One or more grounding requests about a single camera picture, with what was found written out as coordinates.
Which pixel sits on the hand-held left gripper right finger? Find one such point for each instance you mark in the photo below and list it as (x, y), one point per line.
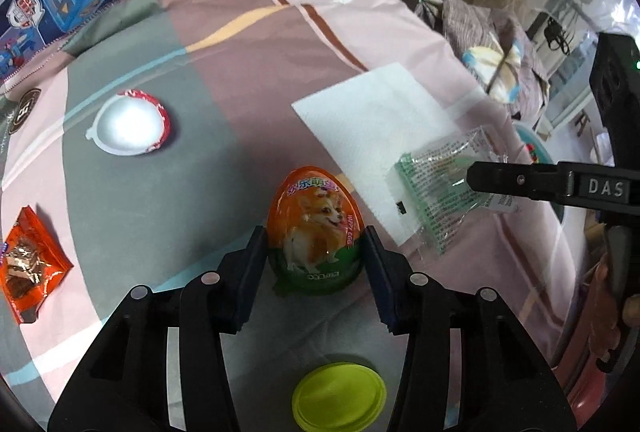
(379, 277)

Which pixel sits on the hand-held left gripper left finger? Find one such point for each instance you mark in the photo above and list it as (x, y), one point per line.
(252, 272)

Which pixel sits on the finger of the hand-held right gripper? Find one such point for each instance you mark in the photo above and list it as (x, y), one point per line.
(520, 182)

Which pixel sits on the teal plastic bucket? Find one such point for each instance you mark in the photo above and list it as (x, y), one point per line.
(525, 135)

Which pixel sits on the orange green toy egg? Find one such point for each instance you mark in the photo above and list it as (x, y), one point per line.
(315, 222)

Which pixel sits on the clear printed plastic wrapper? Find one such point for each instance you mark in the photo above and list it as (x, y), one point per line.
(435, 194)

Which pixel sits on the person's right hand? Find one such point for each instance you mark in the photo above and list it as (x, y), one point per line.
(610, 302)

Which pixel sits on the lime green plastic lid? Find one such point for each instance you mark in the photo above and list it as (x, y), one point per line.
(339, 397)

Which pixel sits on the white paper napkin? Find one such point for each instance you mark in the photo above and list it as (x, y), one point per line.
(370, 132)

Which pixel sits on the grey striped garment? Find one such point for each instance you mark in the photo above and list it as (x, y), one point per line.
(470, 22)

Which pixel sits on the pink grey checked bedsheet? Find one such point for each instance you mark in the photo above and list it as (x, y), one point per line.
(225, 87)

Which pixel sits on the white plastic jelly cup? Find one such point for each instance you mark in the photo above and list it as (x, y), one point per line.
(127, 124)

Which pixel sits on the orange snack packet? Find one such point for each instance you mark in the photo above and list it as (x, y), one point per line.
(30, 272)

